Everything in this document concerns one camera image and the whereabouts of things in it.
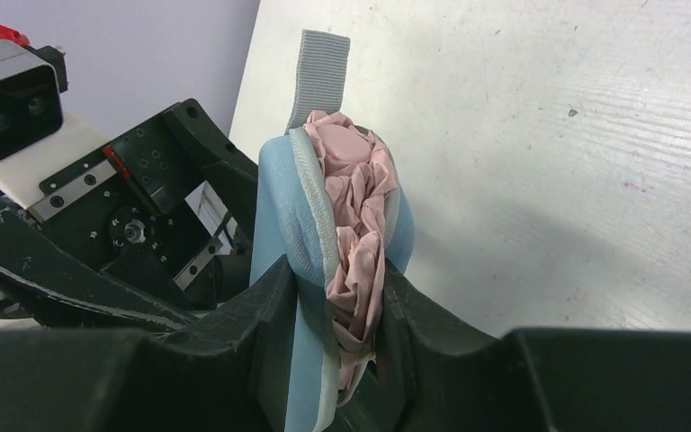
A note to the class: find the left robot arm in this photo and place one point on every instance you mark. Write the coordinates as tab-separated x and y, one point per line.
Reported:
112	241

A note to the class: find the pink folding umbrella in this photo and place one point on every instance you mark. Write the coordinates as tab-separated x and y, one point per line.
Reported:
362	186

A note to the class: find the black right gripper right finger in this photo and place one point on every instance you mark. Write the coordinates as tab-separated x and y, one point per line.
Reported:
435	372

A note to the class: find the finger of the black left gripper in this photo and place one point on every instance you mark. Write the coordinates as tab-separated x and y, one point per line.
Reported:
60	292

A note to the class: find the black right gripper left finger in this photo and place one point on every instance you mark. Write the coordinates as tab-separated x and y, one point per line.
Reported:
229	371

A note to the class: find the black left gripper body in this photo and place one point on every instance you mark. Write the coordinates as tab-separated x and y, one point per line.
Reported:
167	207

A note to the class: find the grey umbrella sleeve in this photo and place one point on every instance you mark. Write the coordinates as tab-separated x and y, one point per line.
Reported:
294	220

